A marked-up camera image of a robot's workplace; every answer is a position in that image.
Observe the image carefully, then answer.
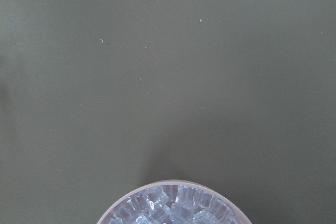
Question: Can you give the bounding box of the pink bowl of ice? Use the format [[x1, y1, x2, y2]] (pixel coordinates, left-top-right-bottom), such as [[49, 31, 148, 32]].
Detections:
[[98, 180, 250, 223]]

